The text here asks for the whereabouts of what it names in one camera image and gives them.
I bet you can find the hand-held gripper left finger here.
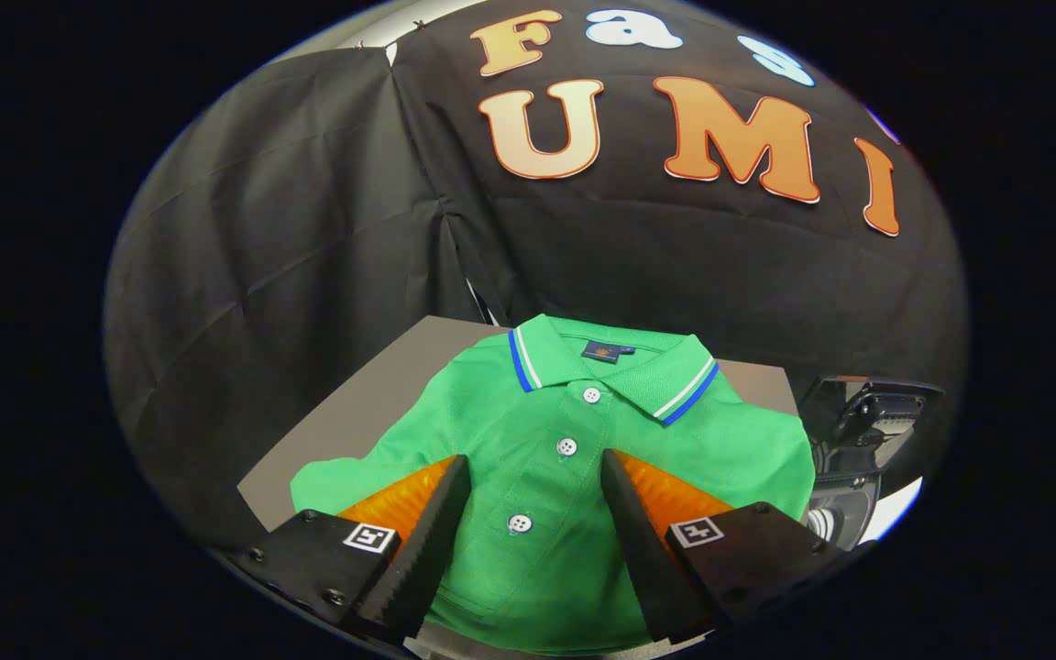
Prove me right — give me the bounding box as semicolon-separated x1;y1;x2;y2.
230;454;474;644

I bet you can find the green polo shirt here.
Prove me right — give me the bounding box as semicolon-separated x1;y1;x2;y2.
290;313;817;657

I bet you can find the row of small black clips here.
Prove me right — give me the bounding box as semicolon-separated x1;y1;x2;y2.
352;16;424;49

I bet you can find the grey table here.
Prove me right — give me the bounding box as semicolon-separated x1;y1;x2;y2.
236;315;800;660

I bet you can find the black backdrop cloth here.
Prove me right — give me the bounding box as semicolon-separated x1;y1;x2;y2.
104;0;969;551

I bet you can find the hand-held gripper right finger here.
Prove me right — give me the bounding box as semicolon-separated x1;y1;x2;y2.
599;448;839;644

